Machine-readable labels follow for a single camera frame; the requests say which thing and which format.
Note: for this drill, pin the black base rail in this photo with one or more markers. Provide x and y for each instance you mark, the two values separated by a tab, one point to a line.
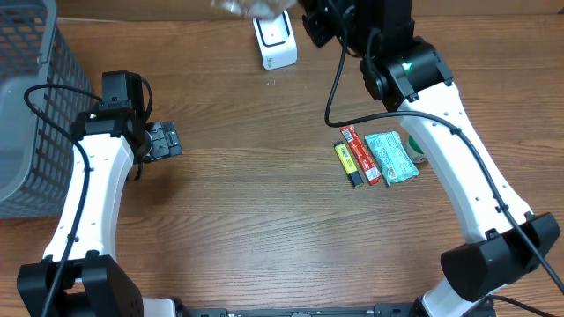
299	312

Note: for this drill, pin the red snack bar wrapper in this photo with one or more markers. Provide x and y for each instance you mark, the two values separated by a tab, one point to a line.
362	155

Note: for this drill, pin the grey plastic mesh basket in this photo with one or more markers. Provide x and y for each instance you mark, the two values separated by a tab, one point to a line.
37	65

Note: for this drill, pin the yellow highlighter marker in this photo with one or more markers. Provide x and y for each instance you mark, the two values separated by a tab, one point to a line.
348	164

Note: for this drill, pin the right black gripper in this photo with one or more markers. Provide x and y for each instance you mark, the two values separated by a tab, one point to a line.
312	26

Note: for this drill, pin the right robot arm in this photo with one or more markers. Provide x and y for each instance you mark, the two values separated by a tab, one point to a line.
504	239

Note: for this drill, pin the green lid jar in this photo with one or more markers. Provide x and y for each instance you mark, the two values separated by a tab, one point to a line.
413	151

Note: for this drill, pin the teal tissue packet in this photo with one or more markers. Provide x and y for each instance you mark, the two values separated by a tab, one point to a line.
389	153

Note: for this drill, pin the white barcode scanner stand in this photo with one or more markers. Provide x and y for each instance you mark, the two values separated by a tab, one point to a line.
276	41

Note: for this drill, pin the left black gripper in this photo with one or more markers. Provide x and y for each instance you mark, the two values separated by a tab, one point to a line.
165	141

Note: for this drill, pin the brown cookie bag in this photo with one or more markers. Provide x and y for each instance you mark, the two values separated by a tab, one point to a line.
262	9

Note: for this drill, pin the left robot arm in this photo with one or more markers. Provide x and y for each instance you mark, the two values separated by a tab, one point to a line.
79	274

